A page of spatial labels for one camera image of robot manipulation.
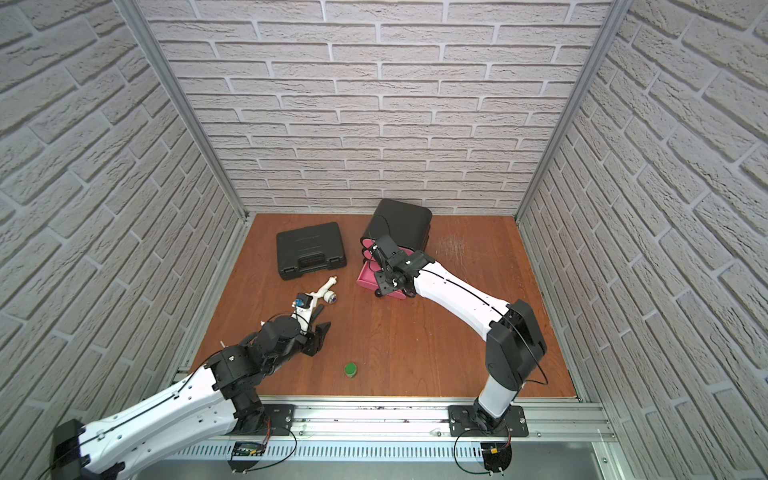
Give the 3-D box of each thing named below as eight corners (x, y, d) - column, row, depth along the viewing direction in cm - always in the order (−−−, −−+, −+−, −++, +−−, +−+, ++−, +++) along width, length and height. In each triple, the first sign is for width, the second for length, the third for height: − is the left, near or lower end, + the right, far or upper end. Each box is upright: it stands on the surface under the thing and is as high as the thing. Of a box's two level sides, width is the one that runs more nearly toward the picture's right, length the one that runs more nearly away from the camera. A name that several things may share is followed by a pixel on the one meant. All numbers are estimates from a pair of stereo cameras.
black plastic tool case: (282, 282, 101) (278, 274, 97) (279, 238, 113) (275, 230, 109) (348, 267, 105) (346, 258, 101) (338, 226, 118) (336, 217, 114)
